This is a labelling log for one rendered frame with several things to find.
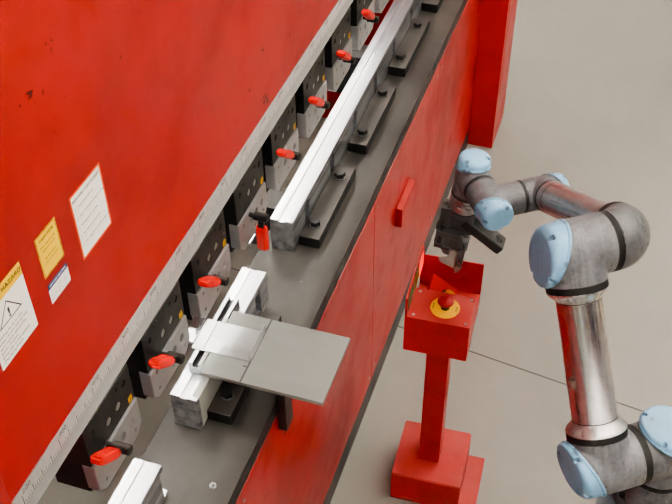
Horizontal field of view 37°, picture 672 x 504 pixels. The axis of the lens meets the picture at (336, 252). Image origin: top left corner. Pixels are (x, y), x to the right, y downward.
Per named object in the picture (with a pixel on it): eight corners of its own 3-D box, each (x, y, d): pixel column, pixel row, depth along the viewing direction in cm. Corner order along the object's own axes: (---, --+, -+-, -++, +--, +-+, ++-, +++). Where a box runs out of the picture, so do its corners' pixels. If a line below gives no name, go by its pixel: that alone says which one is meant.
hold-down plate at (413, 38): (404, 77, 303) (405, 69, 301) (387, 74, 304) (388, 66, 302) (429, 28, 323) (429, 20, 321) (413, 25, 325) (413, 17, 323)
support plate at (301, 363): (322, 406, 197) (322, 403, 196) (199, 375, 203) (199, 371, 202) (350, 341, 209) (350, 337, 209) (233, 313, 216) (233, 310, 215)
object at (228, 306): (203, 375, 206) (201, 365, 204) (189, 372, 206) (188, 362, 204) (239, 308, 220) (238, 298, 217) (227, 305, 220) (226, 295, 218)
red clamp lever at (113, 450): (105, 457, 151) (134, 443, 160) (81, 450, 152) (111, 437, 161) (103, 469, 151) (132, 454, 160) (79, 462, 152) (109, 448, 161)
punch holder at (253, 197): (241, 255, 204) (235, 193, 193) (203, 247, 206) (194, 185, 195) (268, 210, 215) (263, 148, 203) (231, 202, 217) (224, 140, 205)
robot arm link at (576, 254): (657, 493, 190) (622, 212, 180) (586, 514, 186) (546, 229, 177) (624, 471, 201) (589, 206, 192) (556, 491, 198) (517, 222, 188)
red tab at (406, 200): (401, 227, 302) (402, 210, 297) (395, 226, 302) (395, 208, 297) (414, 197, 312) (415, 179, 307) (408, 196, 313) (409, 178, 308)
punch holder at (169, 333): (156, 404, 176) (142, 341, 165) (112, 392, 178) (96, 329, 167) (191, 343, 187) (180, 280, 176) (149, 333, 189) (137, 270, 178)
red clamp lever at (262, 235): (268, 253, 208) (266, 217, 201) (250, 249, 209) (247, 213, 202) (271, 247, 209) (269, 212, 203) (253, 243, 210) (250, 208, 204)
